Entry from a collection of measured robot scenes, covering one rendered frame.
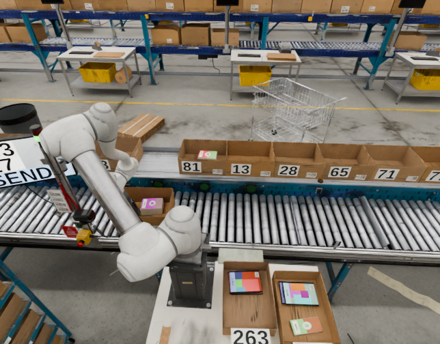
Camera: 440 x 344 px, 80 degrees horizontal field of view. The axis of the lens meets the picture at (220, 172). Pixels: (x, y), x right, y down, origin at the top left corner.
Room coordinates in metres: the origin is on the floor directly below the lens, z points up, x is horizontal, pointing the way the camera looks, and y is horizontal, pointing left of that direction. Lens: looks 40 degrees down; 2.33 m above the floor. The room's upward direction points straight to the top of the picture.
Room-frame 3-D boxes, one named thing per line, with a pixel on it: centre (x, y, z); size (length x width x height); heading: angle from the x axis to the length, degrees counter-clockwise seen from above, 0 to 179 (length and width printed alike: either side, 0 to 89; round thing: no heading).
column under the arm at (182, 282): (0.79, 0.17, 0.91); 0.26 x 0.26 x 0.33; 87
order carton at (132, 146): (1.86, 0.91, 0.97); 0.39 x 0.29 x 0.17; 87
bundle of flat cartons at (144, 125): (3.84, 1.31, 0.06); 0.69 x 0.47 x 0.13; 157
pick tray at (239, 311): (0.71, -0.16, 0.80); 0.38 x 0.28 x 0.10; 179
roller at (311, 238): (1.33, -0.67, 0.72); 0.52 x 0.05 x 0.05; 177
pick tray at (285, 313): (0.64, -0.46, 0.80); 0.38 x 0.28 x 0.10; 179
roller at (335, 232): (1.32, -0.87, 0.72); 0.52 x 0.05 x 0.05; 177
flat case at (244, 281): (0.80, -0.16, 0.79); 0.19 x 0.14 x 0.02; 92
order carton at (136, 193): (1.34, 0.56, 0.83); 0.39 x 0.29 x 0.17; 89
